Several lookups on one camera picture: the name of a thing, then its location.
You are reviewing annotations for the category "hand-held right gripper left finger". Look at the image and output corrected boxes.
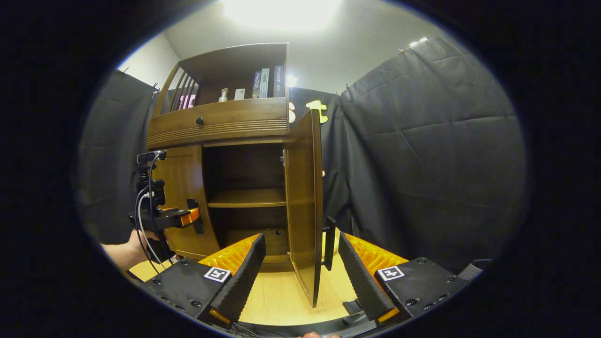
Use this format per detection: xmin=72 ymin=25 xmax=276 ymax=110
xmin=143 ymin=233 xmax=267 ymax=328

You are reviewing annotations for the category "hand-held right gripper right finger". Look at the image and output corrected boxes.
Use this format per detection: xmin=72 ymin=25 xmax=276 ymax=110
xmin=338 ymin=231 xmax=470 ymax=324

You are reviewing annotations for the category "wooden shoe cabinet door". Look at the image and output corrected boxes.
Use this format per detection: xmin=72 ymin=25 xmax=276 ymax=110
xmin=153 ymin=145 xmax=221 ymax=261
xmin=283 ymin=109 xmax=337 ymax=308

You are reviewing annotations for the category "wooden double-door shoe cabinet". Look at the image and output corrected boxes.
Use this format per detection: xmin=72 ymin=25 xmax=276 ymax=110
xmin=146 ymin=42 xmax=292 ymax=273

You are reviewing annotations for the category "wooden drawer with black knob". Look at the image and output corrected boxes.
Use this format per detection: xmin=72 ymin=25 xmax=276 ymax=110
xmin=146 ymin=98 xmax=289 ymax=151

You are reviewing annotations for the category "ceiling light panel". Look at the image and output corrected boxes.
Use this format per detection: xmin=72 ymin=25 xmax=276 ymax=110
xmin=223 ymin=0 xmax=343 ymax=31

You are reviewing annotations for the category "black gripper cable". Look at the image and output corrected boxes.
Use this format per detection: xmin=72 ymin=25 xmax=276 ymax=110
xmin=135 ymin=153 xmax=172 ymax=275

